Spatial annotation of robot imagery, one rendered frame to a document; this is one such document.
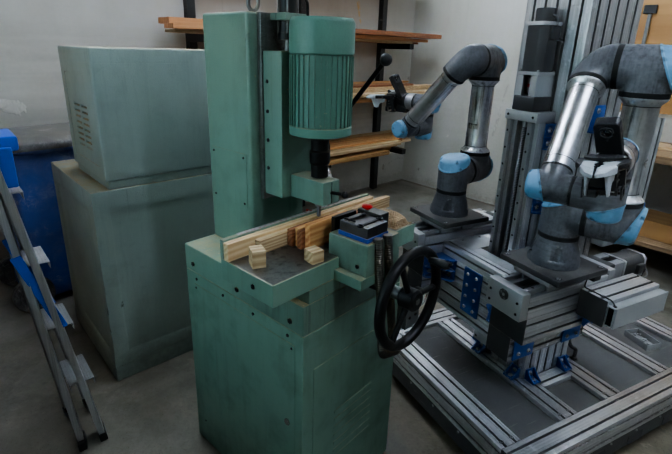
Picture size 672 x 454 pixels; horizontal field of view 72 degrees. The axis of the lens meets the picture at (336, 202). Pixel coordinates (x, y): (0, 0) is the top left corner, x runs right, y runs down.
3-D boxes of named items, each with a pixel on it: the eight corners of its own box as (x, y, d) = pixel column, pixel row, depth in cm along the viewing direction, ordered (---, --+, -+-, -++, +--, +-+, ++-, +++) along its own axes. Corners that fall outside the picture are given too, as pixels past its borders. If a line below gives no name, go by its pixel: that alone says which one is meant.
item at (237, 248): (228, 262, 118) (227, 244, 116) (223, 260, 119) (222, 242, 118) (372, 209, 160) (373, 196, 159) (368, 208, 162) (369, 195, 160)
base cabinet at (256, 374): (301, 537, 142) (302, 340, 119) (197, 433, 178) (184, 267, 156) (387, 450, 173) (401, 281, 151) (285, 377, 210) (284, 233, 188)
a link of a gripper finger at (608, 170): (611, 204, 80) (619, 192, 87) (614, 170, 78) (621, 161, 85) (591, 202, 82) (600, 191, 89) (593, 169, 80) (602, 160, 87)
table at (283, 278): (299, 325, 103) (299, 301, 101) (220, 279, 122) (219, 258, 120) (439, 248, 145) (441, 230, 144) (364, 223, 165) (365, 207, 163)
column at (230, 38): (252, 254, 146) (244, 10, 124) (212, 235, 161) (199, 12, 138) (303, 235, 162) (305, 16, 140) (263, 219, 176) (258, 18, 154)
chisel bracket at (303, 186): (322, 212, 132) (323, 183, 129) (289, 200, 141) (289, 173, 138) (340, 206, 137) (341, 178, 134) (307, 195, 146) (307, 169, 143)
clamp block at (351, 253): (365, 279, 118) (366, 247, 115) (326, 262, 126) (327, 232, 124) (398, 261, 128) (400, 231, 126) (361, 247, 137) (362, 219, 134)
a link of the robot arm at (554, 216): (543, 221, 149) (550, 181, 145) (588, 231, 142) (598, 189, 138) (532, 231, 140) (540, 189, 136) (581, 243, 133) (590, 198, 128)
